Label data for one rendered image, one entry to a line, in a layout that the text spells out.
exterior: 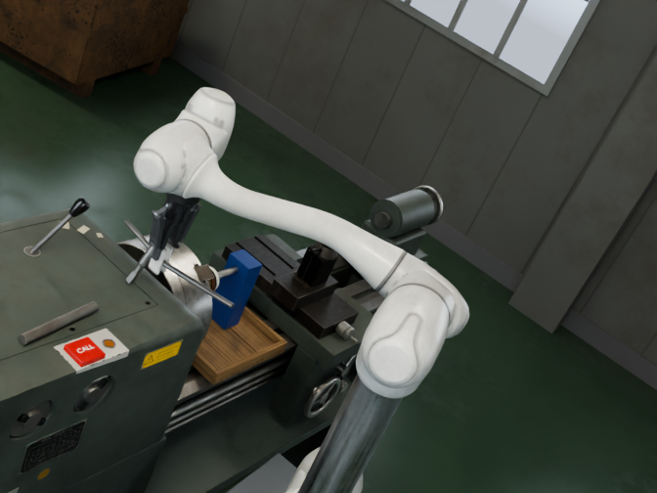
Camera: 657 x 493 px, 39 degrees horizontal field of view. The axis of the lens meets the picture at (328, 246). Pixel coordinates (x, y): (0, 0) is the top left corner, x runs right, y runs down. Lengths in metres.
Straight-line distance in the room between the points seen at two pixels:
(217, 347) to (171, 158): 1.04
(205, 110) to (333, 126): 4.10
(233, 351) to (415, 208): 0.94
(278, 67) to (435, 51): 1.12
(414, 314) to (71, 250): 0.85
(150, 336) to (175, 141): 0.47
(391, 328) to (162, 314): 0.61
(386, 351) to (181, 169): 0.50
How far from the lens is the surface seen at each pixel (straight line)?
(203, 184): 1.77
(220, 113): 1.87
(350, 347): 2.83
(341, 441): 1.89
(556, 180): 5.37
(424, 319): 1.72
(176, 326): 2.08
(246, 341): 2.73
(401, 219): 3.20
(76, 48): 5.53
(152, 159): 1.73
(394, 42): 5.67
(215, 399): 2.72
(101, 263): 2.19
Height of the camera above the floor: 2.51
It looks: 29 degrees down
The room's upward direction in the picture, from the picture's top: 25 degrees clockwise
